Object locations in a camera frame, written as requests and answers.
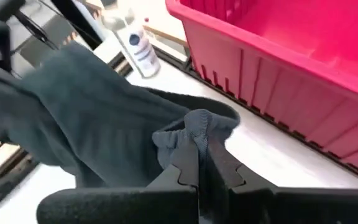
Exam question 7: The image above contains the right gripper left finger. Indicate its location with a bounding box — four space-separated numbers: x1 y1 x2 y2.
146 139 200 224

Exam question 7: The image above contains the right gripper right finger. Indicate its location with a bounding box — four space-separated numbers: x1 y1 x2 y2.
203 138 279 224

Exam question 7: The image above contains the black garment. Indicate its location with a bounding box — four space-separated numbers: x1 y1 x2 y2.
0 42 241 189

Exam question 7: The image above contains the red plastic bin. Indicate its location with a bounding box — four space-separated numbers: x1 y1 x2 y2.
165 0 358 181

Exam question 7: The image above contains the hazard striped mat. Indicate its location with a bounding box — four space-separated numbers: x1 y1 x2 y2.
63 30 81 45

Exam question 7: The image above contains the black desk leg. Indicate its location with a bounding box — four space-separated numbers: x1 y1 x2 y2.
50 0 103 50

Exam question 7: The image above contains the clear spray bottle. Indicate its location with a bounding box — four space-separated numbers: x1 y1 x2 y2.
100 0 162 78

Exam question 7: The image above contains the light wooden desk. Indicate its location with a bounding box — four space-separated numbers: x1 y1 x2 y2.
143 24 188 48

